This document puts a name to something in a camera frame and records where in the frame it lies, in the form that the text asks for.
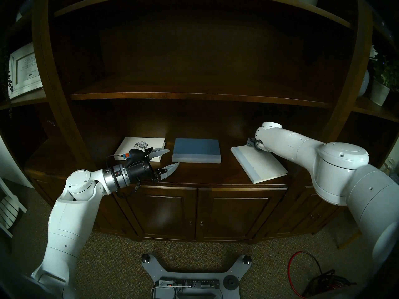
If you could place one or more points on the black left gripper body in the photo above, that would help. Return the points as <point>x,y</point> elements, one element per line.
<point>140,171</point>

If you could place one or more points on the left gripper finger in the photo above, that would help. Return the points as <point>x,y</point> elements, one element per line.
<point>158,152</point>
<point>170,169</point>

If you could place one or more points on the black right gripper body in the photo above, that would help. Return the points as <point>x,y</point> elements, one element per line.
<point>252,143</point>

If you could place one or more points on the white book pale blue spine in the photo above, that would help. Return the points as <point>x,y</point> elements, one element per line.
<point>258,166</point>

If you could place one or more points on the white paperback with ink drawing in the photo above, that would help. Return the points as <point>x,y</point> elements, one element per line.
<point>134,144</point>

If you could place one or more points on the blue hardcover book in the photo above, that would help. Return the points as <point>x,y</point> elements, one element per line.
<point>196,149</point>

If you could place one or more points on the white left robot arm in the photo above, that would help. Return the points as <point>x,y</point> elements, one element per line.
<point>74,208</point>

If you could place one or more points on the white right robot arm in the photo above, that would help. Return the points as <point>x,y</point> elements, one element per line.
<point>343,167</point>

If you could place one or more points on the dark wooden bookshelf cabinet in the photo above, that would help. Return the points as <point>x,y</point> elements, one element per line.
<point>199,52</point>

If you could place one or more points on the black power strip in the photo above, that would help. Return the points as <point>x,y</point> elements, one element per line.
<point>193,283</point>

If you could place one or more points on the black round disc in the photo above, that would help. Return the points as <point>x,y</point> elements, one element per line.
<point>230,282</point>

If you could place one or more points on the green plant in white pot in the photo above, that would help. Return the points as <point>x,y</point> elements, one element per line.
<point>378,94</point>

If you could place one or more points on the white slatted side table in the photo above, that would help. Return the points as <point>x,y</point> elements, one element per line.
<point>7,208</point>

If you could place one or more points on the clear glass jar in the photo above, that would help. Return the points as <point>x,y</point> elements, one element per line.
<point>389,166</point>

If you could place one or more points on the white framed certificate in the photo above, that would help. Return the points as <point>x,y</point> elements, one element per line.
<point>25,71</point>

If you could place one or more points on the dark green leaf sprig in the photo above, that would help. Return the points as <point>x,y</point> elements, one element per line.
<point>11,83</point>

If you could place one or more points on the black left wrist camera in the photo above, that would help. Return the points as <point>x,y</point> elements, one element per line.
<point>134,154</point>

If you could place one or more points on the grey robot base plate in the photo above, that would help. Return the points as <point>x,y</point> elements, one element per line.
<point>199,274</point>

